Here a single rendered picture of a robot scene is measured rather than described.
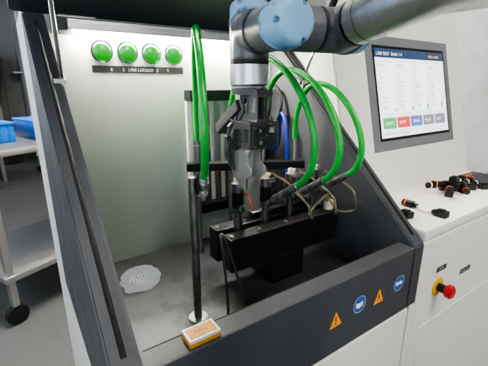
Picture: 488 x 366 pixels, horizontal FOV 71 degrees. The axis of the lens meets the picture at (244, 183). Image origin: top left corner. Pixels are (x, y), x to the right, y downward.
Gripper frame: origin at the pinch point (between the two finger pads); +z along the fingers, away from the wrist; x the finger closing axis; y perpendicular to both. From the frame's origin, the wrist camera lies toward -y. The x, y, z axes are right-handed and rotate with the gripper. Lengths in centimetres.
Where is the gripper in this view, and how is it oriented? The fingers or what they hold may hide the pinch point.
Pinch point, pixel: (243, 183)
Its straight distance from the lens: 74.1
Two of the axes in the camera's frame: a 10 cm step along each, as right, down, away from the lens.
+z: 0.1, 9.6, 2.7
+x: 8.3, -1.6, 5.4
